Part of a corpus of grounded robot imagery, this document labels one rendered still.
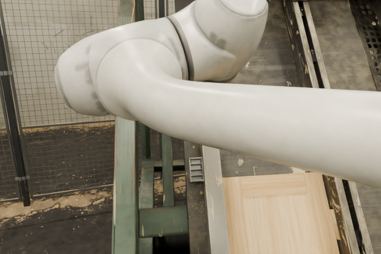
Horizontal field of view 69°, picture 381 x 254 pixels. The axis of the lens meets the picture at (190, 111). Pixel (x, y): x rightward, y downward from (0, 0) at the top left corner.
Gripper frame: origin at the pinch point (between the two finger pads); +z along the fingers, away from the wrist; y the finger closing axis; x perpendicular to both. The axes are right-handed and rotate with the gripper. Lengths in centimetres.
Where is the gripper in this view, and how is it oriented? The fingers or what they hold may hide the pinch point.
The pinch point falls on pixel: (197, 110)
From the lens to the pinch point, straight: 72.2
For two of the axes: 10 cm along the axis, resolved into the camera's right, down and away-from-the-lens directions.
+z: -1.0, 3.4, 9.3
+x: 9.9, -0.3, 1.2
